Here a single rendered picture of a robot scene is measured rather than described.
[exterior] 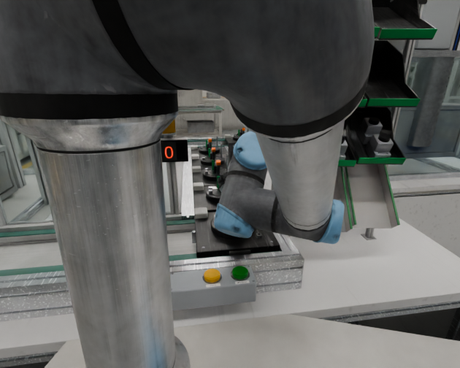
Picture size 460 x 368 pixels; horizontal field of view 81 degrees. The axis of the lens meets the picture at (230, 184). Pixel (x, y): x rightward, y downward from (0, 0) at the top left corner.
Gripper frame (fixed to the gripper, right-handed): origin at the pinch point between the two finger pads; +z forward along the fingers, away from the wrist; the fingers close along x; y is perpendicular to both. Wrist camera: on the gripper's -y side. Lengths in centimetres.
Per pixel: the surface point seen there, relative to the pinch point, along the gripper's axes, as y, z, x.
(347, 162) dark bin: -1.6, -13.6, 30.7
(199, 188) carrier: -9.8, 33.3, -9.4
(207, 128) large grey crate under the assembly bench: -269, 469, 24
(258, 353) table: 41.3, -13.4, 0.3
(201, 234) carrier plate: 12.7, 5.6, -10.1
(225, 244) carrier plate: 16.7, 0.5, -3.7
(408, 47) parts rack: -33, -22, 52
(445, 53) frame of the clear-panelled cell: -69, 20, 117
